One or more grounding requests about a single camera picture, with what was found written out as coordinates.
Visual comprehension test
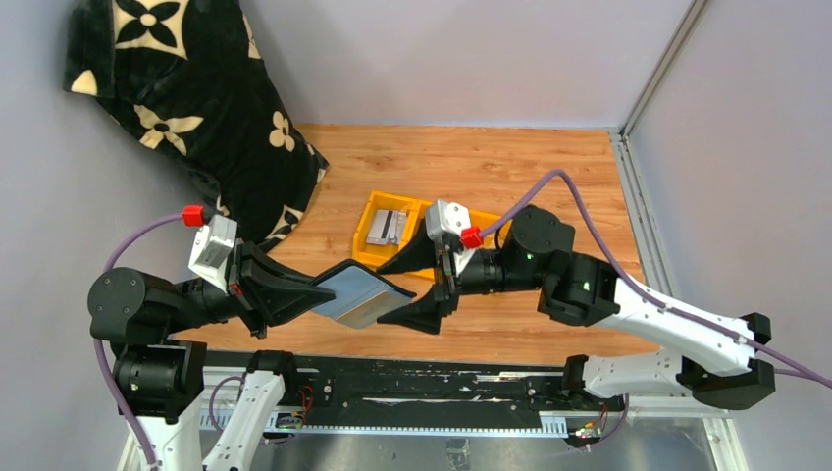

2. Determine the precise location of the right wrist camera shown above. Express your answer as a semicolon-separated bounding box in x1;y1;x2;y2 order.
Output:
425;199;475;275

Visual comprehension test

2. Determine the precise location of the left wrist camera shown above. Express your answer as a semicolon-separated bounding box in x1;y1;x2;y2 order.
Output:
187;215;237;292

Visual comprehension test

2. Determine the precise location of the left yellow bin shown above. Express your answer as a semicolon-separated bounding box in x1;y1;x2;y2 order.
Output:
351;190;418;267

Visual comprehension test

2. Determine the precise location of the black floral blanket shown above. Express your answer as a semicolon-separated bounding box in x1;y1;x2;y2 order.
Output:
63;0;329;251

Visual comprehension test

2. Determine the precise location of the purple cable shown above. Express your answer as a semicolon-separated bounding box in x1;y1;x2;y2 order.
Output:
461;169;832;449
92;205;206;471

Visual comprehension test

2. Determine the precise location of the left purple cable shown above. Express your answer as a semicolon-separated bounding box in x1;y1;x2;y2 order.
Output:
92;205;206;471

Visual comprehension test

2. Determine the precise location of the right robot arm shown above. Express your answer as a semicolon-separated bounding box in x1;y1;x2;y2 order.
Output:
380;201;776;410

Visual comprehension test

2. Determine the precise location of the aluminium frame post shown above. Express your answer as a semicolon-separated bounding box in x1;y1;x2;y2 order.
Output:
619;0;711;140

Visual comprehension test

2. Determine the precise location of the silver cards stack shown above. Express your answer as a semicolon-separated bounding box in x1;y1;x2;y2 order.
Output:
366;209;408;245

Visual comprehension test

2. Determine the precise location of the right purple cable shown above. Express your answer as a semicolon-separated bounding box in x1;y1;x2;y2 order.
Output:
461;169;832;449

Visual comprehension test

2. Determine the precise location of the right yellow bin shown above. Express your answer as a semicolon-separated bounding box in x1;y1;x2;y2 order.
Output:
460;209;510;249

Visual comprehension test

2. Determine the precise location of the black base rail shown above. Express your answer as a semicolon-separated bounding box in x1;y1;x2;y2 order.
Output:
194;351;625;432

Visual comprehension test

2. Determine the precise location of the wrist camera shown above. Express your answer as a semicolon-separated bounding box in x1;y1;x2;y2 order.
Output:
425;199;475;275
187;215;237;292

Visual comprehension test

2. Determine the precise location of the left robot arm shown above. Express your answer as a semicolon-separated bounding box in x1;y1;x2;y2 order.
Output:
87;242;336;470

